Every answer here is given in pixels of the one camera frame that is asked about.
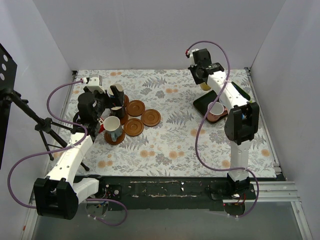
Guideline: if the black mug white inside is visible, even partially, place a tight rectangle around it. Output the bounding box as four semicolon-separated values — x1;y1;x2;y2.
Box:
110;106;126;119

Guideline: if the green mug back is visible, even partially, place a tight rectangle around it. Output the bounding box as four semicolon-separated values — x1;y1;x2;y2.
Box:
103;116;123;142

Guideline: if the cream mug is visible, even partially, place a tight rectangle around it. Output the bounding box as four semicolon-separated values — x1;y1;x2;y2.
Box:
199;82;211;91

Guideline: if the dark wooden coaster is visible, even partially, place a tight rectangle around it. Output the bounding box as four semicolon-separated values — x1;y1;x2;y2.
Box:
104;131;126;145

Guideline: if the blue mug white inside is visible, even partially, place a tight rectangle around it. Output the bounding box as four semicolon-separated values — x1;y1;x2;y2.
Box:
107;83;125;107

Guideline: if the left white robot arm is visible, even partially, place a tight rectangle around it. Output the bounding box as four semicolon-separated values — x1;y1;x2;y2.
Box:
33;86;114;220

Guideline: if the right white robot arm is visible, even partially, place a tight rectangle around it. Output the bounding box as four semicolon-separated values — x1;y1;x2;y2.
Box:
185;48;260;199

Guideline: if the red toy brick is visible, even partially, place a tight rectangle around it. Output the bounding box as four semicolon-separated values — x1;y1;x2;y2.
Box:
98;118;105;133

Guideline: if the black tray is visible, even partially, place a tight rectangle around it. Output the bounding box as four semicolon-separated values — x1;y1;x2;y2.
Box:
193;81;251;123

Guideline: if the pink floral mug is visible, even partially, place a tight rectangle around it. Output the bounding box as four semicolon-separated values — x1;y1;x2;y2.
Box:
206;102;228;123

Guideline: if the black tripod stand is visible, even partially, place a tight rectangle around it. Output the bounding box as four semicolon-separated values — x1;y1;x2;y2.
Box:
0;87;90;172

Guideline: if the black perforated panel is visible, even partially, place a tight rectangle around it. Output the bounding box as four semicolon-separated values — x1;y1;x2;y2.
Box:
0;44;18;165

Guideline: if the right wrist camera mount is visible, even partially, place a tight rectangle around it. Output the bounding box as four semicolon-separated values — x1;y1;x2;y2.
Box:
186;48;199;67

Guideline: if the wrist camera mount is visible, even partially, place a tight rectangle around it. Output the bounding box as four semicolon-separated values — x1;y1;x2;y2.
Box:
82;74;106;94
186;48;199;67

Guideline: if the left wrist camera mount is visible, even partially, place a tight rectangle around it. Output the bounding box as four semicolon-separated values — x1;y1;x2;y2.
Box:
82;74;106;94

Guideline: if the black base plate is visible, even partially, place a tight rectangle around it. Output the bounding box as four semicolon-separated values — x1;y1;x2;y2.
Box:
86;175;256;216

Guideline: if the aluminium frame rail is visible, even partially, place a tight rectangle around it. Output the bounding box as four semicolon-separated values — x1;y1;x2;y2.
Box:
21;181;312;240

